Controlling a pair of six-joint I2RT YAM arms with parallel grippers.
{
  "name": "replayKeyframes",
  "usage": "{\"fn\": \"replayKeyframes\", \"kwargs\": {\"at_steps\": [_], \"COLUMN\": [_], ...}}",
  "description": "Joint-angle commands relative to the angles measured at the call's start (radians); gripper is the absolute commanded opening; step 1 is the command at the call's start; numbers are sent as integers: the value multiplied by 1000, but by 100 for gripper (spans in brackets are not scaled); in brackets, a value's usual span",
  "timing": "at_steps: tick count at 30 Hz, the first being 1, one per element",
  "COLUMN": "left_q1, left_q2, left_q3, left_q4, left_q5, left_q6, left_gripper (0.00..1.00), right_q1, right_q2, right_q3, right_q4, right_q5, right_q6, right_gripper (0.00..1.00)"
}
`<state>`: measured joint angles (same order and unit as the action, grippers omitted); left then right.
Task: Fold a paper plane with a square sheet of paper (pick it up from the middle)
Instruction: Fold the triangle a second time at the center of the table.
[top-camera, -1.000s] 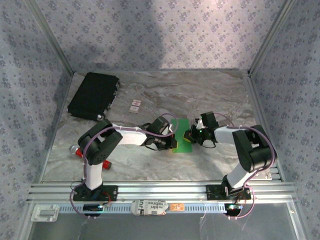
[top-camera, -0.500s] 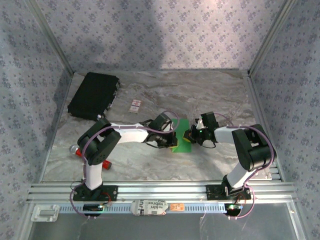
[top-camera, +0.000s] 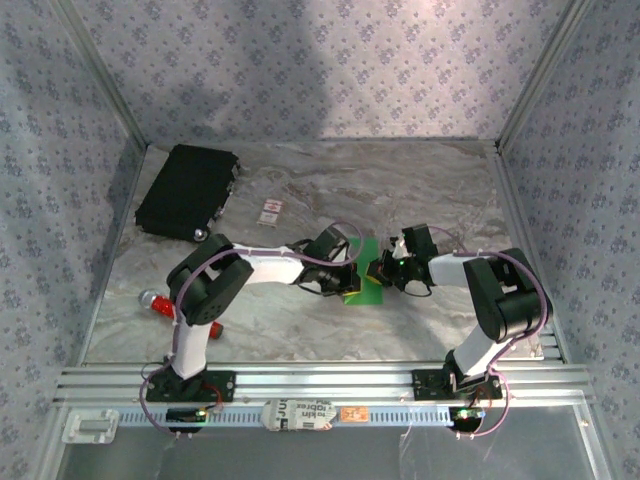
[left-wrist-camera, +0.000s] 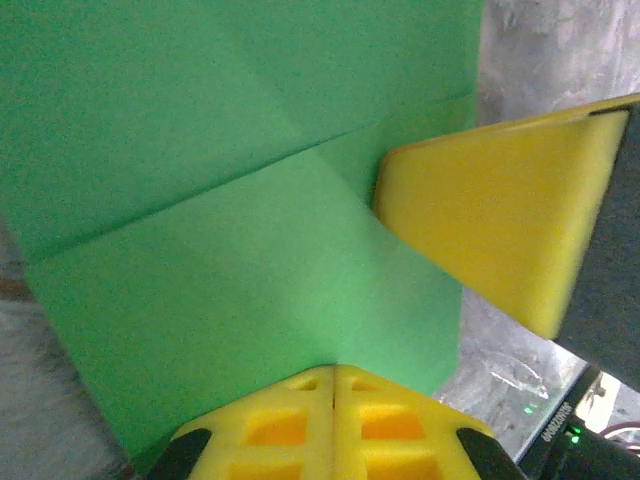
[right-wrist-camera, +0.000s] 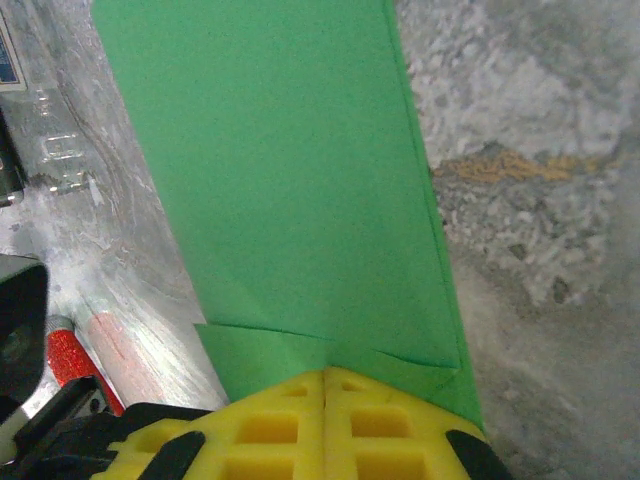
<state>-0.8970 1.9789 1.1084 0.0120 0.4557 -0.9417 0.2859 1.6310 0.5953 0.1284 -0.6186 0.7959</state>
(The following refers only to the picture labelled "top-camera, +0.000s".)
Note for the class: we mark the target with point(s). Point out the aluminium frame post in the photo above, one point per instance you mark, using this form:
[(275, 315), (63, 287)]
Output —
[(542, 70), (102, 70)]

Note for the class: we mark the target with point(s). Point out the green cloth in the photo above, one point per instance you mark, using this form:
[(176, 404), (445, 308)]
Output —
[(367, 297)]

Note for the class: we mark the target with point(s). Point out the small red white card box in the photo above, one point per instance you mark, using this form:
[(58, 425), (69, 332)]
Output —
[(270, 211)]

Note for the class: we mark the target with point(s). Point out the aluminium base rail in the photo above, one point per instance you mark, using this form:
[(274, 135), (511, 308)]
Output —
[(325, 382)]

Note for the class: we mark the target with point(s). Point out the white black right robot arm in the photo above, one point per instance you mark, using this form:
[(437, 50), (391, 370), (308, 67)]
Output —
[(445, 270)]

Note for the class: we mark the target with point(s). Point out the aluminium side rail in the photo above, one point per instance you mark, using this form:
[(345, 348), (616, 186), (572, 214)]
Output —
[(524, 225), (113, 250)]

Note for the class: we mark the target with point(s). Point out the orange label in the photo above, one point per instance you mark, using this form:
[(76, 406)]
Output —
[(354, 414)]

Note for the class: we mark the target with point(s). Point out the white plastic bracket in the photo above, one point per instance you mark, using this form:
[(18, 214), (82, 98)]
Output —
[(90, 426)]

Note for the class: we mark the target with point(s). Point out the silver metal ball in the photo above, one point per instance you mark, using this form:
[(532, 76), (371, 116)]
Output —
[(201, 235)]

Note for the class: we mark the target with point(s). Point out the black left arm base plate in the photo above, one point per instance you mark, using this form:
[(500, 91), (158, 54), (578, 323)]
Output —
[(225, 387)]

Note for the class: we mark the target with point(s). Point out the red bottle with silver cap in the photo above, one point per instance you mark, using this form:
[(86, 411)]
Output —
[(162, 305)]

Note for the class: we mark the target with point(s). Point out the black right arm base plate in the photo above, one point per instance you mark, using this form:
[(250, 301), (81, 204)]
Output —
[(425, 385)]

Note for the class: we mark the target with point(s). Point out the black hard case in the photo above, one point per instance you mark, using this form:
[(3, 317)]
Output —
[(190, 190)]

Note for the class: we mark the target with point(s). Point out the newspaper wrapped roll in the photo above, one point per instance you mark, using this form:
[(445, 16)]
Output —
[(300, 414)]

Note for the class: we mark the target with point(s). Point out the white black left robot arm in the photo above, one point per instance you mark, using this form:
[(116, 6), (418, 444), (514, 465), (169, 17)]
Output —
[(275, 265)]

